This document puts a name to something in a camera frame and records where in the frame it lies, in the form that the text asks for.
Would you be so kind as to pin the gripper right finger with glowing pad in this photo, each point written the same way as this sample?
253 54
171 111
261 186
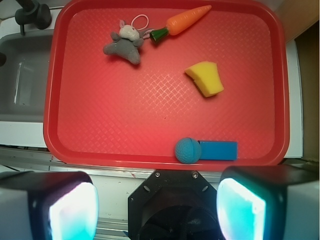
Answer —
280 202

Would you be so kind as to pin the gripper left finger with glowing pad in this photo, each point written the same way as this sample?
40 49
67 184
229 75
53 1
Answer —
48 206

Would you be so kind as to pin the orange toy carrot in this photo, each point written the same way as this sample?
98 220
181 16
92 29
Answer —
179 23

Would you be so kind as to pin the blue rectangular block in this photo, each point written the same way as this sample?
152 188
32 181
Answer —
219 150

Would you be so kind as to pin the blue dimpled ball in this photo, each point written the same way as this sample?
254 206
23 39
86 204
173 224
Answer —
188 150

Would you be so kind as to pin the red plastic tray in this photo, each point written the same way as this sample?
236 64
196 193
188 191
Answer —
102 110

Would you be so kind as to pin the grey toy sink basin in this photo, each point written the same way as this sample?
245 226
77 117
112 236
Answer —
23 77

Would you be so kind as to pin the yellow sponge wedge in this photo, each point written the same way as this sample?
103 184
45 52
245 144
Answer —
205 76

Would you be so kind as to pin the grey plush mouse toy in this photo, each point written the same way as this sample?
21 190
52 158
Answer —
126 42

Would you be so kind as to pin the dark grey toy faucet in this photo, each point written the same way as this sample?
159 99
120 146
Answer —
32 12

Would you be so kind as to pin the black octagonal mount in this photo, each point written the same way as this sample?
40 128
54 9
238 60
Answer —
174 205

